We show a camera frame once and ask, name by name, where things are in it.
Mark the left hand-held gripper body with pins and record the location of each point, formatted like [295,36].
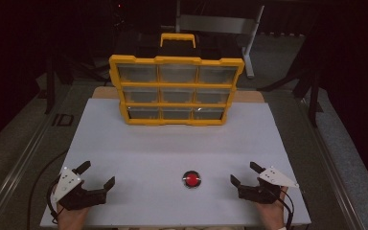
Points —
[76,196]

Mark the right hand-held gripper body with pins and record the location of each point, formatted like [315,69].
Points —
[262,191]

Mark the red round button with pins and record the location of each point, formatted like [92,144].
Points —
[191,179]

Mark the clear plastic drawer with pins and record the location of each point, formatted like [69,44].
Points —
[208,114]

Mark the yellow drawer organizer cabinet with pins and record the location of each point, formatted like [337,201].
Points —
[175,84]

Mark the person's left hand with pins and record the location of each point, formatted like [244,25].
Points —
[72,218]

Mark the person's right hand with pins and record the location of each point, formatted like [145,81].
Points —
[273,214]

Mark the black stand leg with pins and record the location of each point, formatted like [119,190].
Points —
[49,92]

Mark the black tripod stand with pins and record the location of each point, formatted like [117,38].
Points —
[313,99]

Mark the set of transparent organizer bins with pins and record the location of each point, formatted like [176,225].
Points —
[140,73]

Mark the grey metal stand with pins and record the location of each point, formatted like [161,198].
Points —
[223,24]

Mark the black rectangular floor bracket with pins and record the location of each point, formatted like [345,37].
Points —
[62,119]

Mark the aluminium floor rail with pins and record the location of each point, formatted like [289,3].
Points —
[329,159]
[22,159]

